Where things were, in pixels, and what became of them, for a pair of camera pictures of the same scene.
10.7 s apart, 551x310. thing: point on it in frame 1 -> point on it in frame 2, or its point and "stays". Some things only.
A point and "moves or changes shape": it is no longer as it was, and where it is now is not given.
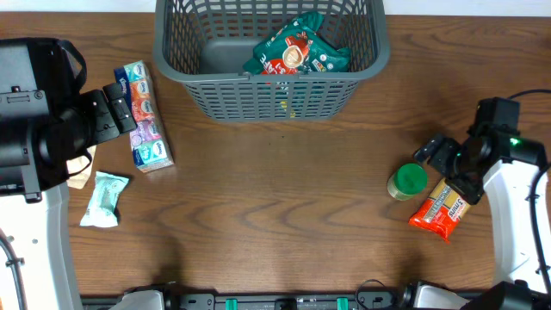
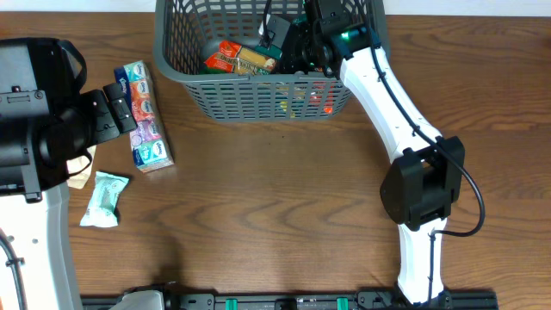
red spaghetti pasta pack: (442, 212) moves or changes shape
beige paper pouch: (79, 181) stays
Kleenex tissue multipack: (150, 140) stays
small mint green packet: (101, 212) stays
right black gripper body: (450, 164) -> (293, 51)
